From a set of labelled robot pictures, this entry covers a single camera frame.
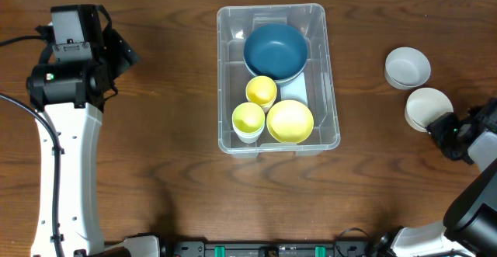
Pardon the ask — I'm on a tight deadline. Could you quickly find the white small bowl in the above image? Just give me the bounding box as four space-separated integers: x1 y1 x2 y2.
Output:
405 88 454 133

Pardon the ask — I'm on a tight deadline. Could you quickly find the grey small bowl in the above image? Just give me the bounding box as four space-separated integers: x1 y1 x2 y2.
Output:
384 47 431 90

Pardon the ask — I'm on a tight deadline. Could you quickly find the yellow cup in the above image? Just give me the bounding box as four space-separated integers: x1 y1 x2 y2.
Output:
232 102 266 134
245 75 277 106

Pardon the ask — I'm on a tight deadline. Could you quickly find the white plastic cup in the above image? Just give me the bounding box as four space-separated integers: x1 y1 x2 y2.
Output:
236 134 261 144

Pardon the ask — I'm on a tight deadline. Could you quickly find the pink plastic cup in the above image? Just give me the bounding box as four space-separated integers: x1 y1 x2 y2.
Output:
261 100 275 113

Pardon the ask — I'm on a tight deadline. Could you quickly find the dark blue bowl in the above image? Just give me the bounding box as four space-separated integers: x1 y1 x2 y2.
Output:
275 73 304 86
243 23 308 64

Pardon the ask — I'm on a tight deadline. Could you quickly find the yellow small bowl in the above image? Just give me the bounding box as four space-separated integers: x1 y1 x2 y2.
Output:
266 100 314 144

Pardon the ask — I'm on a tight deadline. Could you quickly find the light blue cup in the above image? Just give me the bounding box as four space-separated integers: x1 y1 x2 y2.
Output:
234 127 264 138

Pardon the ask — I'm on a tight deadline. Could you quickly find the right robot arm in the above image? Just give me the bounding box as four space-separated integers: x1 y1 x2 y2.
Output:
377 100 496 256

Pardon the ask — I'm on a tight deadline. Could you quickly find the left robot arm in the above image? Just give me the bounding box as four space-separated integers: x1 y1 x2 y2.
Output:
26 5 162 256

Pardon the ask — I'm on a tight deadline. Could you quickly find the white label in bin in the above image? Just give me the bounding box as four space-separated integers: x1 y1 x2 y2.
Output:
280 72 308 106

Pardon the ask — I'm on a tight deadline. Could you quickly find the clear plastic storage bin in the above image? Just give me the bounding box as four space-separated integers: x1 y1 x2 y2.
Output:
217 3 341 158

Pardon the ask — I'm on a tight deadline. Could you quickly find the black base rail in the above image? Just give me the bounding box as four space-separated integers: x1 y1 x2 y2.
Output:
159 239 370 257

